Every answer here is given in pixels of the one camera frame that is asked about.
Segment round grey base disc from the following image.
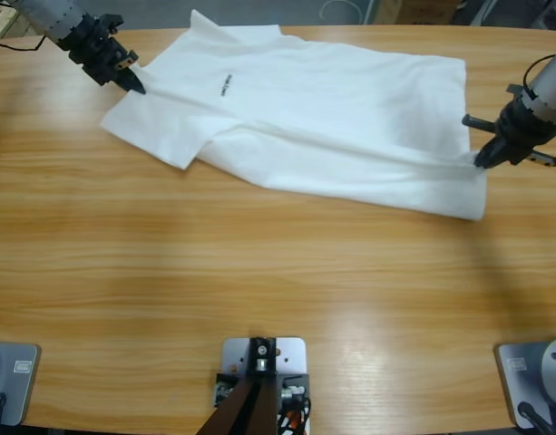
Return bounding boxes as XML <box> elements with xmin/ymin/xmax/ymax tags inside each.
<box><xmin>533</xmin><ymin>335</ymin><xmax>556</xmax><ymax>404</ymax></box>

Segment brown cardboard box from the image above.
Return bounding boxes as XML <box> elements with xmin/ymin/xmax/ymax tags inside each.
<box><xmin>372</xmin><ymin>0</ymin><xmax>464</xmax><ymax>26</ymax></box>

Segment dark camera post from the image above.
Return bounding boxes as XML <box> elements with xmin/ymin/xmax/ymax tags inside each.
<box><xmin>200</xmin><ymin>336</ymin><xmax>278</xmax><ymax>435</ymax></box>

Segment thin white cable loop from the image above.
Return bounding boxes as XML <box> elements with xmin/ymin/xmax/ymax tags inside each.
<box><xmin>320</xmin><ymin>0</ymin><xmax>365</xmax><ymax>22</ymax></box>

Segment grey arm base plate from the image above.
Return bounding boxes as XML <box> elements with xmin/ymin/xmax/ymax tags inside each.
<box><xmin>493</xmin><ymin>337</ymin><xmax>556</xmax><ymax>430</ymax></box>
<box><xmin>0</xmin><ymin>342</ymin><xmax>42</xmax><ymax>427</ymax></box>

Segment white t-shirt with black logo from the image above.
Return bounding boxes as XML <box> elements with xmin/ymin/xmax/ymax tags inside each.
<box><xmin>99</xmin><ymin>8</ymin><xmax>490</xmax><ymax>223</ymax></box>

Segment dark background equipment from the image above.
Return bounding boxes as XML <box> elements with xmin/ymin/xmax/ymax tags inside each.
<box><xmin>454</xmin><ymin>0</ymin><xmax>556</xmax><ymax>32</ymax></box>

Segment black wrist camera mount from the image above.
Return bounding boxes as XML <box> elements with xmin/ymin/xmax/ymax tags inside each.
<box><xmin>94</xmin><ymin>12</ymin><xmax>126</xmax><ymax>34</ymax></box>
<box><xmin>505</xmin><ymin>82</ymin><xmax>533</xmax><ymax>100</ymax></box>

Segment white mounting block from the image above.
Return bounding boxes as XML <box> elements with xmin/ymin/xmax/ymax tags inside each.
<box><xmin>212</xmin><ymin>336</ymin><xmax>313</xmax><ymax>435</ymax></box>

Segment cardboard box stack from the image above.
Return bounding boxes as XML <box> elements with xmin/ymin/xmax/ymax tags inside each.
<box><xmin>0</xmin><ymin>0</ymin><xmax>45</xmax><ymax>42</ymax></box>

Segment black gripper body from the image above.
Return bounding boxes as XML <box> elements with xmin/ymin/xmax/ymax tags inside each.
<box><xmin>461</xmin><ymin>96</ymin><xmax>556</xmax><ymax>168</ymax></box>
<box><xmin>58</xmin><ymin>14</ymin><xmax>139</xmax><ymax>88</ymax></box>

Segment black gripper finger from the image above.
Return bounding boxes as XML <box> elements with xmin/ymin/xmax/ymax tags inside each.
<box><xmin>473</xmin><ymin>135</ymin><xmax>503</xmax><ymax>169</ymax></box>
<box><xmin>479</xmin><ymin>140</ymin><xmax>511</xmax><ymax>170</ymax></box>
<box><xmin>115</xmin><ymin>66</ymin><xmax>148</xmax><ymax>96</ymax></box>

